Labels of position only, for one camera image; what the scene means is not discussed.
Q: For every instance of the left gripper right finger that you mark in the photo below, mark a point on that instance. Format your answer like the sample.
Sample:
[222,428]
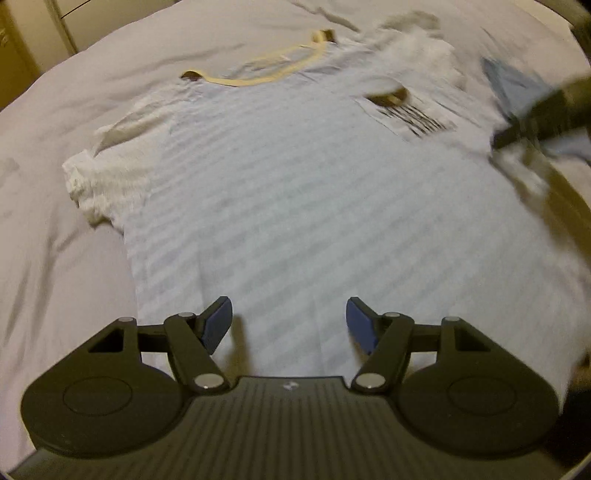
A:
[389,340]

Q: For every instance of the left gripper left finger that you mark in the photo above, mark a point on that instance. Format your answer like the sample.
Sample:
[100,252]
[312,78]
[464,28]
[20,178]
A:
[189,341]

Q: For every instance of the grey striped t-shirt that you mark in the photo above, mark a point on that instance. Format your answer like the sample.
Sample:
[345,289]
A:
[359,168]

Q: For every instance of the blue folded garment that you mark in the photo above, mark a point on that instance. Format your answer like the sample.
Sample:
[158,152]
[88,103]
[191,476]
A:
[516,92]

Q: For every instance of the wooden door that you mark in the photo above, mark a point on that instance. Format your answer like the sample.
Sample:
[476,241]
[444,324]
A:
[18,70]

